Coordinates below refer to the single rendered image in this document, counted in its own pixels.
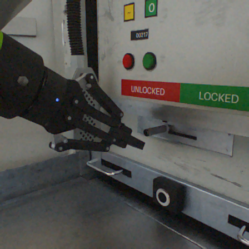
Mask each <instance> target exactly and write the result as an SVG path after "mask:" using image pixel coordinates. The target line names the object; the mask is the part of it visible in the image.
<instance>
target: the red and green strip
mask: <svg viewBox="0 0 249 249"><path fill-rule="evenodd" d="M121 95H124V96H133V97H141V98H149V99H157V100H163V101H171V102H179V103H187V104H196V105H200V106H209V107H217V108H225V109H234V110H239V111H247V112H249V87H238V86H220V85H211V84H194V83H177V82H160V81H143V80H134V79H121Z"/></svg>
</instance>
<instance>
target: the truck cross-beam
mask: <svg viewBox="0 0 249 249"><path fill-rule="evenodd" d="M101 159H102V169H104V170H105V171H108V172H113V171H118V170H122V169H124V172H123V173H120V174H117V175H112V176H110V177H112V178H114V179H116V180H119V181H121V182H123V183H125V184H127V185H129V186H131V187H133V188H135V189H137V190H139V191H141V192H143V193H145V194H147V195H149V196H151V197H153V179H154V178H156V177H159V176H161V177H164V178H166V179H169V180H171V181H174V182H177V183H179V184H181V185H184V187H185V192H184V203H183V211H181V212H182V213H184V214H186V215H188V216H190V217H192V218H194V219H196V220H198V221H200V222H202V223H205V224H207V225H209V226H211V227H213V228H215V229H217V230H219V231H221V232H223V233H225V234H227V235H229V236H231V237H233V238H235V239H236V240H238V237H237V233H238V230H239V229H240V228H241V226H242V225H244V224H245V223H246V224H248V229H247V230H246V231H245V233H244V234H243V237H244V238H246V239H248V240H249V205H248V204H246V203H243V202H241V201H238V200H235V199H233V198H230V197H227V196H224V195H222V194H219V193H217V192H214V191H211V190H209V189H206V188H204V187H201V186H198V185H197V184H195V183H192V182H190V181H187V180H184V179H182V178H179V177H176V176H174V175H171V174H169V173H166V172H163V171H161V170H158V169H156V168H153V167H151V166H148V165H145V164H143V163H140V162H137V161H135V160H132V159H130V158H127V157H125V156H122V155H119V154H117V153H114V152H112V151H108V152H102V158H101Z"/></svg>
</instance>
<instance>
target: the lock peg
mask: <svg viewBox="0 0 249 249"><path fill-rule="evenodd" d="M162 122H165V123H162V124H161V125H160V126H157V127H152V128H148V129H145V130H144V131H143V133H144V135H145V136H146V137H148V136H152V135H156V134H159V133H163V134H167V133H168V132H169V131H170V129H171V127H170V125H168V124H166V123H167V121H164V120H163V121H162Z"/></svg>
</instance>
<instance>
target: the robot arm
mask: <svg viewBox="0 0 249 249"><path fill-rule="evenodd" d="M32 1H33V0H0V116H1V117H3V118H6V119H13V118H15V117H17V116H18V117H21V118H24V119H26V120H29V121H31V122H33V123H36V124H38V125H40V126H42V127H44V128H45V130H46V131H47V132H48V133H50V134H51V139H52V142H50V144H49V147H50V148H51V149H53V150H55V151H57V152H59V153H61V152H64V151H68V150H82V151H101V152H108V151H109V147H110V146H111V145H115V146H117V147H120V148H126V146H127V145H129V146H131V147H134V148H139V149H141V150H142V149H143V148H144V145H145V143H144V142H143V141H141V140H139V139H137V138H135V137H133V136H131V133H132V130H131V129H130V128H129V127H127V126H125V124H124V123H121V118H122V117H123V112H122V111H121V110H120V108H119V107H118V106H117V105H116V104H115V103H114V102H113V101H112V100H111V99H110V98H109V97H108V96H107V94H106V92H105V91H104V90H103V89H102V88H101V87H100V86H99V85H98V83H97V80H96V78H95V76H94V74H93V73H81V74H80V75H79V78H78V79H76V80H75V79H66V78H65V77H63V76H61V75H60V74H58V73H57V72H55V71H53V70H51V69H50V68H48V67H46V66H44V62H43V58H42V57H41V56H40V55H39V54H37V53H36V52H34V51H32V50H31V49H29V48H28V47H26V46H24V45H23V44H21V43H19V42H18V41H16V40H15V39H14V38H12V37H11V36H9V35H7V34H6V33H4V32H2V31H1V29H2V28H3V27H4V26H6V25H7V24H8V23H9V22H10V21H11V20H12V19H13V18H14V17H15V16H16V15H17V14H18V13H19V12H21V11H22V10H23V9H24V8H25V7H26V6H27V5H28V4H30V3H31V2H32ZM82 88H83V89H85V90H86V91H87V92H88V93H89V94H90V95H91V96H92V97H93V98H94V99H95V100H96V101H97V102H98V103H99V104H100V105H101V106H102V107H103V108H104V109H105V110H106V111H107V112H108V114H109V115H110V116H108V115H107V114H105V113H103V112H101V111H99V110H98V109H96V108H95V107H93V106H91V105H90V104H88V103H87V100H86V98H85V95H84V93H83V91H82ZM85 114H86V115H88V116H90V117H92V118H94V119H96V120H98V121H100V122H102V123H104V124H106V125H108V126H109V127H110V129H109V131H108V133H107V132H105V131H103V130H101V129H99V128H97V127H95V126H93V125H91V124H89V123H87V122H85V121H83V116H84V115H85ZM76 128H79V129H81V130H83V131H85V132H87V133H89V134H91V135H93V136H96V137H98V138H100V139H102V141H101V142H92V141H83V140H73V139H67V138H66V137H65V136H61V135H60V133H63V132H67V131H71V130H74V129H76Z"/></svg>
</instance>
